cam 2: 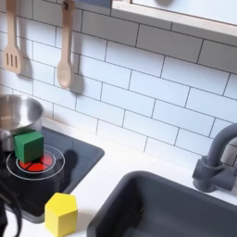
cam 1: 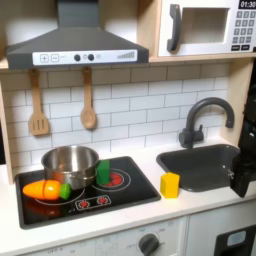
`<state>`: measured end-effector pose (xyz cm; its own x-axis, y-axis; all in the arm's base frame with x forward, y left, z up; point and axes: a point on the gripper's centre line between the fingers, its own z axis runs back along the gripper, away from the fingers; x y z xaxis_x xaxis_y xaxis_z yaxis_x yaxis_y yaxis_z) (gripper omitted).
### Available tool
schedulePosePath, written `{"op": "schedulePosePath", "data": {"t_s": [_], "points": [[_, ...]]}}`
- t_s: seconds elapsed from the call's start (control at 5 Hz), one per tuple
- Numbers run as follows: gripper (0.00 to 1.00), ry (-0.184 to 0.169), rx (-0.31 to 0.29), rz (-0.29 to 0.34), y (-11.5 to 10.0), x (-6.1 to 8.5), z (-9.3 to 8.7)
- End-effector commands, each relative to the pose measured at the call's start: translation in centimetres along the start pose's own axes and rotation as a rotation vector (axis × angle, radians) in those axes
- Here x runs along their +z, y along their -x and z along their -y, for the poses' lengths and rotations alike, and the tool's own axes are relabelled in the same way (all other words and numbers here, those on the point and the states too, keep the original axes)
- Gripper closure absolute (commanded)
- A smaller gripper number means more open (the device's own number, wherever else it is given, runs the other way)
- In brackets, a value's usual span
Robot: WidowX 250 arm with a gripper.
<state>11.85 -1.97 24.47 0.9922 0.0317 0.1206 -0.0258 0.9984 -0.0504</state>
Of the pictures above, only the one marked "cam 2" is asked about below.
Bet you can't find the thin black cable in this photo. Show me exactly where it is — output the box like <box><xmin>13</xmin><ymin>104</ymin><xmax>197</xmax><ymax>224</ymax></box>
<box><xmin>0</xmin><ymin>180</ymin><xmax>23</xmax><ymax>237</ymax></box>

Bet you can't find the dark grey tap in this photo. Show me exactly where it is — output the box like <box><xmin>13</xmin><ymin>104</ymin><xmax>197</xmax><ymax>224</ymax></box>
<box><xmin>192</xmin><ymin>122</ymin><xmax>237</xmax><ymax>193</ymax></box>

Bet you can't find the stainless steel pot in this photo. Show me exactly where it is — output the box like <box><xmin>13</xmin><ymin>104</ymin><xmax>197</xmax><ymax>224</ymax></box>
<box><xmin>0</xmin><ymin>94</ymin><xmax>45</xmax><ymax>153</ymax></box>

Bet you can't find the green wooden cube block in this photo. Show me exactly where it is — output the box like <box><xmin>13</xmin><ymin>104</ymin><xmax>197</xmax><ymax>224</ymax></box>
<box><xmin>14</xmin><ymin>130</ymin><xmax>44</xmax><ymax>164</ymax></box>

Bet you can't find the wooden spoon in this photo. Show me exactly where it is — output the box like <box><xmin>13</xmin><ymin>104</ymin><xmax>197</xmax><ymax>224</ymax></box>
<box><xmin>56</xmin><ymin>0</ymin><xmax>76</xmax><ymax>90</ymax></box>

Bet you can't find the slotted wooden spatula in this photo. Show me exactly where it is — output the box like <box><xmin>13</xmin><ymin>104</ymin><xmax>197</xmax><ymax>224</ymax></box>
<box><xmin>3</xmin><ymin>0</ymin><xmax>24</xmax><ymax>75</ymax></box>

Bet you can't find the dark grey sink basin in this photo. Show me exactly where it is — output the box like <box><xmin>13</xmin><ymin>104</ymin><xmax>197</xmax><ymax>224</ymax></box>
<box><xmin>86</xmin><ymin>170</ymin><xmax>237</xmax><ymax>237</ymax></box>

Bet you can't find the black toy stove top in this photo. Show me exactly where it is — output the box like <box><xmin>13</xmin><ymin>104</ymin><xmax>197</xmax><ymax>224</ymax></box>
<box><xmin>0</xmin><ymin>125</ymin><xmax>106</xmax><ymax>224</ymax></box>

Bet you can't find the yellow pentagonal wooden block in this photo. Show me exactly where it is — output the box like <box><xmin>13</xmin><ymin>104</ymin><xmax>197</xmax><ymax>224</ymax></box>
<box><xmin>44</xmin><ymin>193</ymin><xmax>79</xmax><ymax>237</ymax></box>

